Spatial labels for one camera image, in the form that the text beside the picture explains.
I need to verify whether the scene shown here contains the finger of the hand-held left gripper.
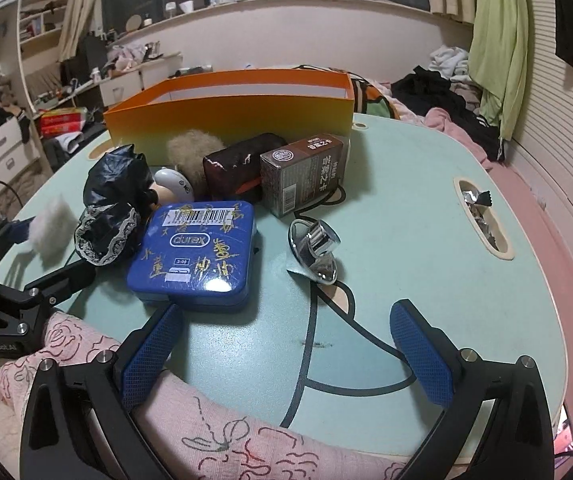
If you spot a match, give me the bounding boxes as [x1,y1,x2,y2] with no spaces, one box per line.
[24,262,98,311]
[0,216,37,258]

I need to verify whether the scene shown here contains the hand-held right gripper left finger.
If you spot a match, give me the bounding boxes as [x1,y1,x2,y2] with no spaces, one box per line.
[20,302,184,480]

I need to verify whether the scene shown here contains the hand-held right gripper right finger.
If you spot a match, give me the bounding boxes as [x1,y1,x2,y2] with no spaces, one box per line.
[389,299,554,480]

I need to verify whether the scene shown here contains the white cotton pad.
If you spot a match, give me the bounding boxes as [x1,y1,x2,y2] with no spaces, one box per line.
[29,195,80,261]

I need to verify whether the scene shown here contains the black lace cloth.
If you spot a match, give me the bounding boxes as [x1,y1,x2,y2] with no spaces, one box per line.
[75,144,157,266]

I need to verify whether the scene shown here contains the blue metal tin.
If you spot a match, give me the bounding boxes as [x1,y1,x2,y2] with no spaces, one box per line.
[126,200,258,311]

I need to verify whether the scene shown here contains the chrome metal knob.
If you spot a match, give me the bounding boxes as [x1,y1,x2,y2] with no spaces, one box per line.
[289,217,339,283]

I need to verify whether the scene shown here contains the cartoon doll figurine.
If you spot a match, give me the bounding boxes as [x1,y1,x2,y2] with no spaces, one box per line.
[149,167,196,206]

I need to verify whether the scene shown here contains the brown fur ball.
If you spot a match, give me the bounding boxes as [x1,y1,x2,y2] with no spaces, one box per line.
[166,129,227,196]

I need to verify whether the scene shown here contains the dark marbled pouch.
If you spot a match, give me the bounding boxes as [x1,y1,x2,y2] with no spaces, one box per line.
[203,133,289,202]

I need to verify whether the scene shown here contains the brown drink carton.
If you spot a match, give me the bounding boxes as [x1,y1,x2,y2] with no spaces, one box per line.
[260,133,349,218]

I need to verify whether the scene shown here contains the orange cardboard box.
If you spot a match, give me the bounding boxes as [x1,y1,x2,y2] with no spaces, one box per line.
[104,70,356,166]

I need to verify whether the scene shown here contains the white drawer cabinet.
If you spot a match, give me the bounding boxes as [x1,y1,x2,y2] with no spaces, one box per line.
[0,115,42,186]

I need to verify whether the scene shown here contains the pink floral cloth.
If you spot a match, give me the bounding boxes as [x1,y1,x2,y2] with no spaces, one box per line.
[0,310,407,480]

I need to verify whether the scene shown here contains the red packet box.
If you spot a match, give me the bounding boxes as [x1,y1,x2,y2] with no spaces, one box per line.
[40,107,90,136]

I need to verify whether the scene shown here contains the crumpled foil wrappers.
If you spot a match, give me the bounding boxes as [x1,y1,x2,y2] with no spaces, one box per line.
[461,182,504,251]

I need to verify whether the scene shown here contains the white desk with drawers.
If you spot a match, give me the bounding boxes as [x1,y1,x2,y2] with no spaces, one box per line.
[99,52,184,106]

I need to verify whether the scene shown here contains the pink crumpled cloth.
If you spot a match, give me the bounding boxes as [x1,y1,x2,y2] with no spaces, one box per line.
[423,107,492,161]

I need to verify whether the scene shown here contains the pile of black clothes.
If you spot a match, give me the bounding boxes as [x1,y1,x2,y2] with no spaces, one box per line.
[390,66,507,161]

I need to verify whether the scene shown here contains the pile of white clothes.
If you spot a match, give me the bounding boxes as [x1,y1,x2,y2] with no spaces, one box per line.
[429,46,472,78]

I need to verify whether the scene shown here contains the green hanging garment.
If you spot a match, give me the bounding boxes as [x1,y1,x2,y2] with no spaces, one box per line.
[469,0,532,141]

